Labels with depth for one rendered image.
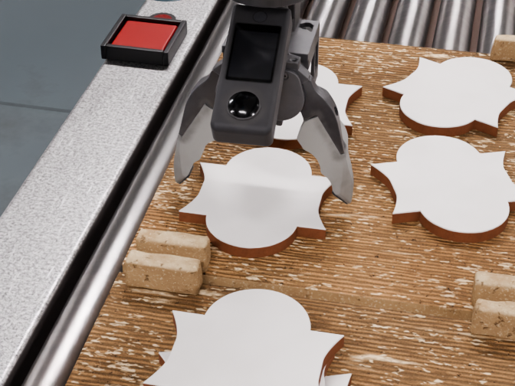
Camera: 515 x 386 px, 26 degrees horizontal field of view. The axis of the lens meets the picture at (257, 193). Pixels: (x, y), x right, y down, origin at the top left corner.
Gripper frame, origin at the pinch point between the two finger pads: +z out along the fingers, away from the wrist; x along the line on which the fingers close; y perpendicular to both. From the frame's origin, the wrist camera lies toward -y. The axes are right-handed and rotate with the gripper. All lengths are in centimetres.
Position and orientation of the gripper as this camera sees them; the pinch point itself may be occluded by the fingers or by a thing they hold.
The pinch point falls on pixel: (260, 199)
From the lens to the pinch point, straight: 95.9
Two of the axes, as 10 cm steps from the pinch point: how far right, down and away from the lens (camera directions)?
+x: -9.8, -1.2, 1.6
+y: 2.0, -5.6, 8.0
